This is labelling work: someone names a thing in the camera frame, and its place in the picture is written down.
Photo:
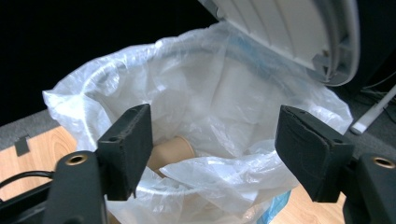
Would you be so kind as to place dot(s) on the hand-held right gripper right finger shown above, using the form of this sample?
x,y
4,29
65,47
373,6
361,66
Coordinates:
x,y
308,155

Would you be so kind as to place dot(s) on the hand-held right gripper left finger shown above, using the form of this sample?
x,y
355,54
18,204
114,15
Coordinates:
x,y
124,149

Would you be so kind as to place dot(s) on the brown paper cup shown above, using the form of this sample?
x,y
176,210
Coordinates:
x,y
171,152

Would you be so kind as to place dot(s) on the clear plastic trash bag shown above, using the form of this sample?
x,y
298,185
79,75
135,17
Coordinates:
x,y
233,93

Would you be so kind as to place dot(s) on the white metal stand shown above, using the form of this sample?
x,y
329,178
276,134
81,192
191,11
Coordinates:
x,y
373,113

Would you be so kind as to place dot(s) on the grey tape strip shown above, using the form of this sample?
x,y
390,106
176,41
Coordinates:
x,y
22,145

